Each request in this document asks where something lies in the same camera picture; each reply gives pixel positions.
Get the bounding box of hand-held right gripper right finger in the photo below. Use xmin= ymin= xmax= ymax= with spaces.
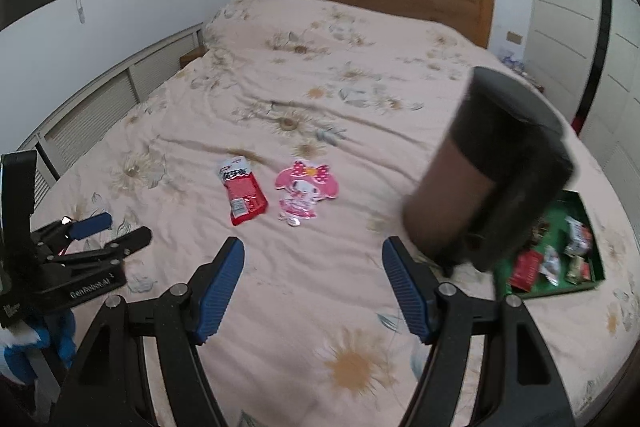
xmin=381 ymin=236 xmax=576 ymax=427

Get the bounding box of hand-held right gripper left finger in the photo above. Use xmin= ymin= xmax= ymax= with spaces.
xmin=50 ymin=237 xmax=246 ymax=427

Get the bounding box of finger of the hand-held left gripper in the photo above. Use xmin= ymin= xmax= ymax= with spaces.
xmin=50 ymin=227 xmax=153 ymax=265
xmin=30 ymin=213 xmax=113 ymax=253

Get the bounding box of red square snack packet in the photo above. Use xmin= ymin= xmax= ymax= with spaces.
xmin=509 ymin=251 xmax=545 ymax=293

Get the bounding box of dark brown cylindrical tumbler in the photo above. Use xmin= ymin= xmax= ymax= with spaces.
xmin=404 ymin=66 xmax=575 ymax=280

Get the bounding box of green gift box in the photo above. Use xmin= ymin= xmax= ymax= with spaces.
xmin=495 ymin=189 xmax=607 ymax=300

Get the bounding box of floral bed blanket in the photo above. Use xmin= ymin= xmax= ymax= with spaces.
xmin=30 ymin=0 xmax=638 ymax=427

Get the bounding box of long red snack packet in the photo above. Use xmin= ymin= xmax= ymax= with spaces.
xmin=217 ymin=155 xmax=269 ymax=228

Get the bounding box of white slatted radiator cover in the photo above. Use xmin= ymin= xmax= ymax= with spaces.
xmin=20 ymin=24 xmax=206 ymax=208

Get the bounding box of pink cartoon snack packet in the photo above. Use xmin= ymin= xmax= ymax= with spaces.
xmin=275 ymin=159 xmax=342 ymax=228

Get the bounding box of beige green snack packet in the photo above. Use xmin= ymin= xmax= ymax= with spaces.
xmin=565 ymin=254 xmax=593 ymax=285

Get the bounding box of red and white snack packet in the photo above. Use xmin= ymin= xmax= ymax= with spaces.
xmin=564 ymin=216 xmax=593 ymax=255

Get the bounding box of bedside clutter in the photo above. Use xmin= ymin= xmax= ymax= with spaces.
xmin=497 ymin=49 xmax=543 ymax=90

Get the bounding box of white wardrobe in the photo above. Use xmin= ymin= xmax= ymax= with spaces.
xmin=522 ymin=0 xmax=640 ymax=218

